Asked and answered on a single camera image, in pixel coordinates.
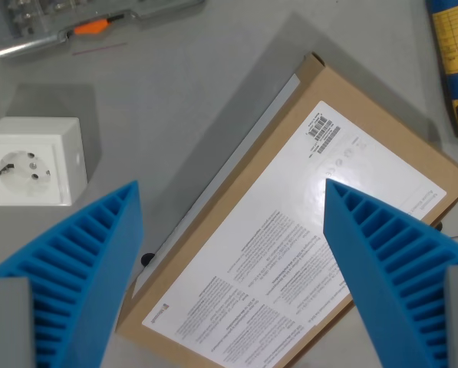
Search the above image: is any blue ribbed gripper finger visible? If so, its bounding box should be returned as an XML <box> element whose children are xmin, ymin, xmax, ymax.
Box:
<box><xmin>0</xmin><ymin>180</ymin><xmax>144</xmax><ymax>368</ymax></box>
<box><xmin>323</xmin><ymin>179</ymin><xmax>458</xmax><ymax>368</ymax></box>

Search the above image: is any brown cardboard box with label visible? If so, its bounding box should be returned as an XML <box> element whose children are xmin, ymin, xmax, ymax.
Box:
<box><xmin>115</xmin><ymin>52</ymin><xmax>458</xmax><ymax>368</ymax></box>

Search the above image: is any yellow blue printed package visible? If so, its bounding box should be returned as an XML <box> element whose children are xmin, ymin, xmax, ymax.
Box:
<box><xmin>426</xmin><ymin>0</ymin><xmax>458</xmax><ymax>158</ymax></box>

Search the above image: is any clear plastic parts case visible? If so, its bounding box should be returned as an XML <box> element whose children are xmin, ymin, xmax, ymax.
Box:
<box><xmin>0</xmin><ymin>0</ymin><xmax>206</xmax><ymax>59</ymax></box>

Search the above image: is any white wall socket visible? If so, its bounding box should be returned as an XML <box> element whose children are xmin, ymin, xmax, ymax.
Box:
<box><xmin>0</xmin><ymin>117</ymin><xmax>88</xmax><ymax>207</ymax></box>

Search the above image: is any orange handled tool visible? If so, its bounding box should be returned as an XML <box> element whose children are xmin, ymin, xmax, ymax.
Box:
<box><xmin>74</xmin><ymin>14</ymin><xmax>125</xmax><ymax>36</ymax></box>

